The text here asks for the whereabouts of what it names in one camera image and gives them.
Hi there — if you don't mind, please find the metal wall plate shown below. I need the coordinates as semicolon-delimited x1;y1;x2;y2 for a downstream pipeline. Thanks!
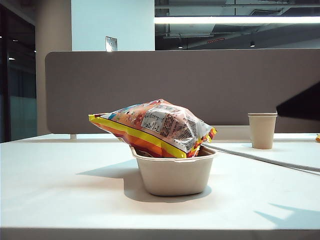
104;35;118;53

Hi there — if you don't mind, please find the grey cable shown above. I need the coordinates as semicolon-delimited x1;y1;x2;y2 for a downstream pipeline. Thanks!
203;142;320;173

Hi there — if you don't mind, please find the white raised desk strip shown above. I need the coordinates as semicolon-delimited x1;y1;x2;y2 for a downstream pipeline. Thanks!
212;125;251;142

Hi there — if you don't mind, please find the beige paper cup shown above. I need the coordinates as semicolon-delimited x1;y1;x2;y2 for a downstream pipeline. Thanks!
247;112;278;150

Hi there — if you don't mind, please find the grey desk divider panel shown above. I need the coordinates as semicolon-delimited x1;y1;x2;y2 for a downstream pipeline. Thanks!
44;48;320;135

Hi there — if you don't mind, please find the beige paper pulp box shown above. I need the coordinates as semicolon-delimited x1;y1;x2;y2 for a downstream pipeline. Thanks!
129;145;218;197

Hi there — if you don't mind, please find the orange yellow chip bag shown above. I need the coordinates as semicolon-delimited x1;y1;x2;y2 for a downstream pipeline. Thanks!
88;98;218;159

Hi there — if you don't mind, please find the long ceiling light strip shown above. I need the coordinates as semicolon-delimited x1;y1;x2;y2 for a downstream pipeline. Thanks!
154;16;320;25

